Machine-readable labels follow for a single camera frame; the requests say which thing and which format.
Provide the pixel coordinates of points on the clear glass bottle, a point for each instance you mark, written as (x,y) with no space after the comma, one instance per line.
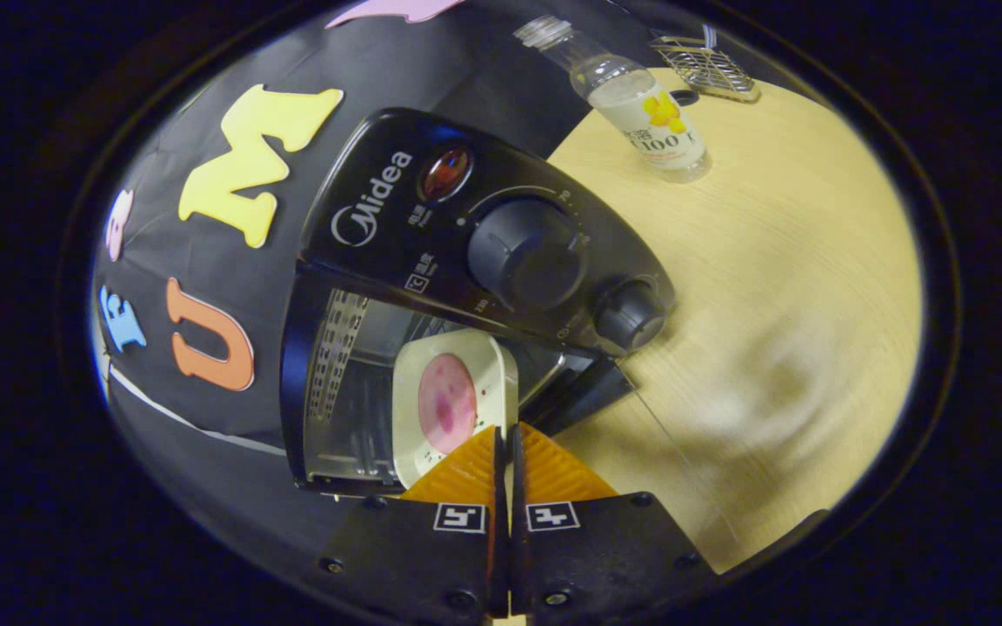
(640,104)

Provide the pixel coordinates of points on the white square plate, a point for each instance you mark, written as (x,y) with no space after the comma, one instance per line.
(484,365)

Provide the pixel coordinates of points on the pink ham slice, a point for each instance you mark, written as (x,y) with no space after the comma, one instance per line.
(447,400)

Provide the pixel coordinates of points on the black electric oven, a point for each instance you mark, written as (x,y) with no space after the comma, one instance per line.
(379,200)

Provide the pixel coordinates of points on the metal spoon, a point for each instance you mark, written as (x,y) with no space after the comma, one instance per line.
(710,36)

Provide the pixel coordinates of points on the black bottle cap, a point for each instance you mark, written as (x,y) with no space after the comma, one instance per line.
(684,97)

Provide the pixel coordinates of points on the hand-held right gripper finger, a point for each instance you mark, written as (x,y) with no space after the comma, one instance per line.
(518,556)
(497,556)

